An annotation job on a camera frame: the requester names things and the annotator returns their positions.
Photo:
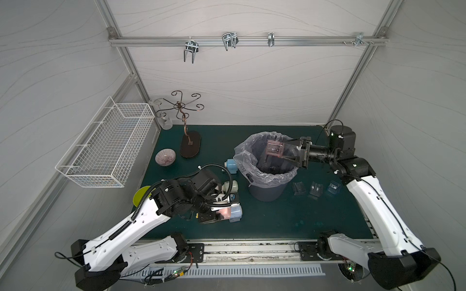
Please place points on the pink patterned bowl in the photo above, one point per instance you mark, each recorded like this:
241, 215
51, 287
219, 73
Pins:
165, 157

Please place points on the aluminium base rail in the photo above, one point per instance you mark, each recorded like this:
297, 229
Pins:
247, 251

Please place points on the clear sharpener tray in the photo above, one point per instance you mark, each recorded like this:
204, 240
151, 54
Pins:
316, 190
299, 188

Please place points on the blue tinted sharpener tray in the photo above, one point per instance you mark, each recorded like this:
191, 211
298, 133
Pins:
334, 188

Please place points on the metal hook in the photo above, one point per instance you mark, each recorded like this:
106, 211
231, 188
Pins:
230, 39
271, 39
359, 41
191, 48

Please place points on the green pencil sharpener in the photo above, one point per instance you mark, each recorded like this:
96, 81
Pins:
234, 188

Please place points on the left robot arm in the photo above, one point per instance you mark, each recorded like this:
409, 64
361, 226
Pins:
162, 201

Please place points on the clear glass cup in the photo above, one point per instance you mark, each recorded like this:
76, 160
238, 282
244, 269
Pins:
161, 114

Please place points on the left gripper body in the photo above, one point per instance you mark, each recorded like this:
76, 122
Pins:
210, 213

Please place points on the white wire basket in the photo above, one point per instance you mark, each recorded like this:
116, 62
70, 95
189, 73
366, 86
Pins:
103, 154

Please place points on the grey trash bin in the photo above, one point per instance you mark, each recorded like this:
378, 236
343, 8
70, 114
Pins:
266, 194

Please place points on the pink pencil sharpener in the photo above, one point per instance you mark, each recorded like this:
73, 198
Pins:
224, 213

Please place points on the light blue pencil sharpener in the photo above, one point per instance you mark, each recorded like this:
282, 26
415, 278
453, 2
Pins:
236, 213

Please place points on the aluminium top rail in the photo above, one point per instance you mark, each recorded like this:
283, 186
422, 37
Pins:
244, 41

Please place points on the pink tinted sharpener tray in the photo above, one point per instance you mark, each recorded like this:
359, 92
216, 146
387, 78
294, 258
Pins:
275, 148

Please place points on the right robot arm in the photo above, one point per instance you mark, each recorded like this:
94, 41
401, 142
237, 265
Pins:
399, 257

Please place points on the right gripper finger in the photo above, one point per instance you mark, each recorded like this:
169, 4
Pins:
290, 159
292, 142

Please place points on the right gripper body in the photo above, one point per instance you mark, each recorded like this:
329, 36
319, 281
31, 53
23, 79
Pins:
303, 152

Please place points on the green mat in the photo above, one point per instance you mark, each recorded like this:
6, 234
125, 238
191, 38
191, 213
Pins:
290, 216

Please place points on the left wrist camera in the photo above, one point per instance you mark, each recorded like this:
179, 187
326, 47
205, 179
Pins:
222, 200

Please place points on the lime green bowl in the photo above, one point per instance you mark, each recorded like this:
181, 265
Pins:
137, 197

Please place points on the clear plastic bin liner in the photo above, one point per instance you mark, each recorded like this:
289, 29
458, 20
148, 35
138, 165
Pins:
262, 170

